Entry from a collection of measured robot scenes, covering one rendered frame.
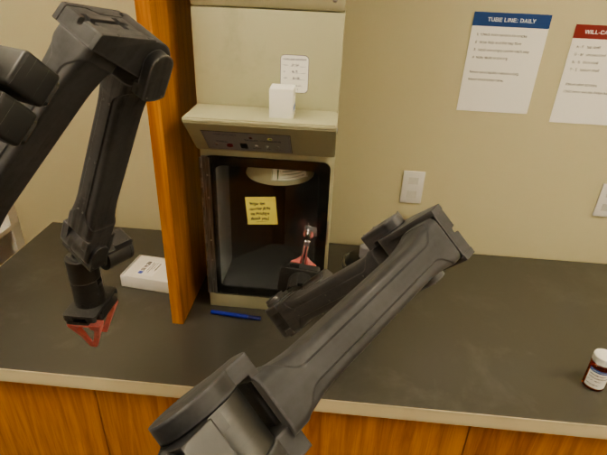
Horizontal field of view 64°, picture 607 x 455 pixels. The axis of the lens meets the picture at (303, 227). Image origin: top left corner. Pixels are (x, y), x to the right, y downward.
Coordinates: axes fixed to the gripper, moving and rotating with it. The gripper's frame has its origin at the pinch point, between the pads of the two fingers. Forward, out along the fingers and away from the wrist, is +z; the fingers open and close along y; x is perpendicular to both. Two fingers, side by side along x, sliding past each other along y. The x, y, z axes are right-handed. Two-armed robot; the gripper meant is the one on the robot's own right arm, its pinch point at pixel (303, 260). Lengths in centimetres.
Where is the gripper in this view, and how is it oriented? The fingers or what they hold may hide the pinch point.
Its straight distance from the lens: 120.3
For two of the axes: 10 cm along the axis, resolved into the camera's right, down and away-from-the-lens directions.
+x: -1.6, 8.6, 4.9
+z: 0.8, -4.8, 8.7
